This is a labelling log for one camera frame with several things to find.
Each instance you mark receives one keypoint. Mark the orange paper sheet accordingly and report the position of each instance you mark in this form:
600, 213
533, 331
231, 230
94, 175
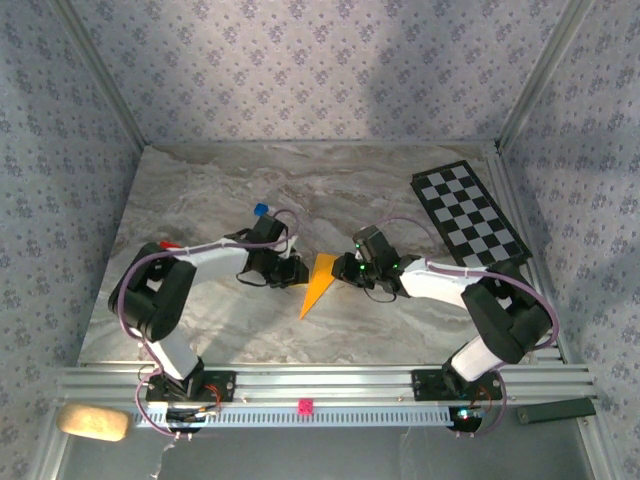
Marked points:
320, 280

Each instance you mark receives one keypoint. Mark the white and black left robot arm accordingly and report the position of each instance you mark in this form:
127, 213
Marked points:
220, 257

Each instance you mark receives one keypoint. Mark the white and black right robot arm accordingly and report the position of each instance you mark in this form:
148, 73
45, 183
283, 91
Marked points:
435, 285

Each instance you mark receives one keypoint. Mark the blue cube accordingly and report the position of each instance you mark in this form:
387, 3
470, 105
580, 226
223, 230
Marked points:
260, 210

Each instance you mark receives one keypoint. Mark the red cube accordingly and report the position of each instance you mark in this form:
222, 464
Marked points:
169, 245

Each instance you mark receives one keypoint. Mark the black and grey checkerboard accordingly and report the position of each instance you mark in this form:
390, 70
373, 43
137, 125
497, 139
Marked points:
465, 210

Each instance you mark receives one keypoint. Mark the pink cube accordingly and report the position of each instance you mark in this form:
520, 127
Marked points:
305, 407

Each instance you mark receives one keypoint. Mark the dark flat bar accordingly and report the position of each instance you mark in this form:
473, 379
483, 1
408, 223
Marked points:
555, 411

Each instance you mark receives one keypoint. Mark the beige sponge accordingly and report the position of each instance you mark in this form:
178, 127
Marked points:
92, 422

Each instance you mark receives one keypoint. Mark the long aluminium mounting rail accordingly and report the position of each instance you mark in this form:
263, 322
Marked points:
325, 382

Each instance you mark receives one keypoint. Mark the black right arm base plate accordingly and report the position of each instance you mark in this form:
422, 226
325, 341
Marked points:
425, 385

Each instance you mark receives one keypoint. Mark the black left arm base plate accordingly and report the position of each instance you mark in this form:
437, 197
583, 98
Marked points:
220, 385

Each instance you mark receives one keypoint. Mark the aluminium side rail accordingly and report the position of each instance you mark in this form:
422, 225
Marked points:
504, 190

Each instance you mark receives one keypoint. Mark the aluminium frame post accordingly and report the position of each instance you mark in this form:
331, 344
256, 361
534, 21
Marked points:
106, 80
540, 75
45, 460
600, 450

